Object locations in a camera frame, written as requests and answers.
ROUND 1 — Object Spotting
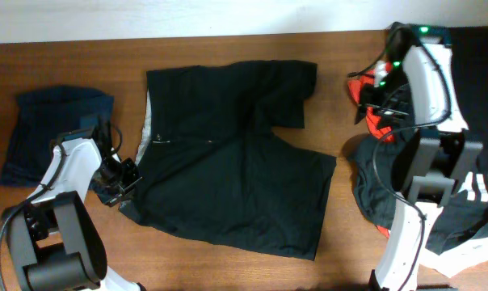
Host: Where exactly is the black shorts patterned waistband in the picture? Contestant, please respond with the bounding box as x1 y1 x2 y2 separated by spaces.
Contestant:
120 60 336 260

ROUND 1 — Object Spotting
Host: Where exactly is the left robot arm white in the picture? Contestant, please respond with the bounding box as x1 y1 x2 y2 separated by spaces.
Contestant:
0 124 144 291

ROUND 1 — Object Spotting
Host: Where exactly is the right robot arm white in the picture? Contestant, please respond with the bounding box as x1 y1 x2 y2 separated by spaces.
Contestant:
357 22 483 290

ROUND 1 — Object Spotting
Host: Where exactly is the red garment in pile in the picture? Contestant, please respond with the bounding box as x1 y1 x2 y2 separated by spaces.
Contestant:
347 69 392 139

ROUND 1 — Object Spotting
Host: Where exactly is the folded navy blue garment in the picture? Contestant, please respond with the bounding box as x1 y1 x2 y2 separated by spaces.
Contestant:
0 85 114 187

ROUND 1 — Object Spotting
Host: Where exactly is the black t-shirt on pile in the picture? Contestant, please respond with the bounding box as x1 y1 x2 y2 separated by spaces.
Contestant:
389 22 488 172

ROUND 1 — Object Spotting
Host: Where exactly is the black garment white lettering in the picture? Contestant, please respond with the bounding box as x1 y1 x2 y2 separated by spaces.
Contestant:
351 133 488 255

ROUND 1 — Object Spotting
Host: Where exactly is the white garment under pile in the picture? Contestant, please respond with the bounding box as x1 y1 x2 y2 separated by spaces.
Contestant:
420 237 488 278

